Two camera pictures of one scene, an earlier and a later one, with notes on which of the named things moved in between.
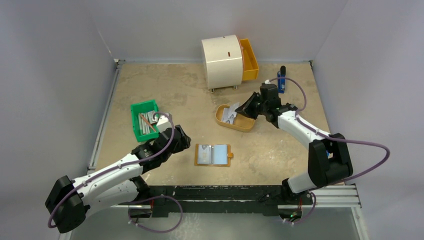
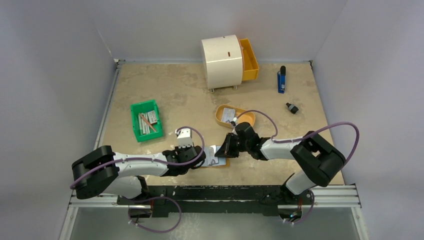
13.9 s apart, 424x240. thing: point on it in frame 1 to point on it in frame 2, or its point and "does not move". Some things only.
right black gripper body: [255, 105] to [232, 145]
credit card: [229, 113] to [211, 158]
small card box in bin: [150, 115] does not move
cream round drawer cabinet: [223, 61] does not move
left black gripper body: [182, 144] to [179, 150]
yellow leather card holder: [212, 154] does not move
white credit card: [228, 116] does not move
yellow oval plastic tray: [241, 123] does not move
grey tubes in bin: [144, 128] does not move
